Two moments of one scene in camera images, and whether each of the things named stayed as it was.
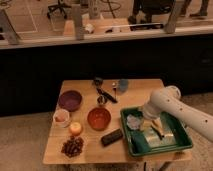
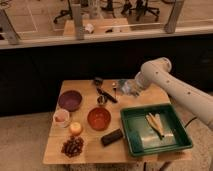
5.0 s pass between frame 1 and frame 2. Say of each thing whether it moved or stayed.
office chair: moved
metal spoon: stayed
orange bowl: stayed
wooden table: stayed
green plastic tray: stayed
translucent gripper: moved
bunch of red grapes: stayed
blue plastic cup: stayed
